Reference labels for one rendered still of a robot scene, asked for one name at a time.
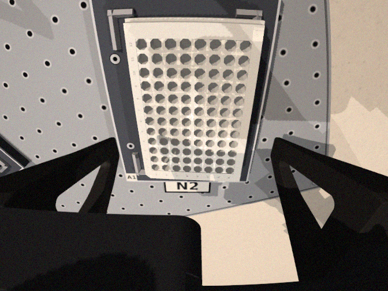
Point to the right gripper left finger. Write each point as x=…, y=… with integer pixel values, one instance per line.
x=38, y=187

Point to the white label plate with black n2 text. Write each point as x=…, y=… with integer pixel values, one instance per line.
x=187, y=187

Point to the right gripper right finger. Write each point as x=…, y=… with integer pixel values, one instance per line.
x=359, y=217

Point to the cream perforated plate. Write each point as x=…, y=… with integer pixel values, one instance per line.
x=215, y=45

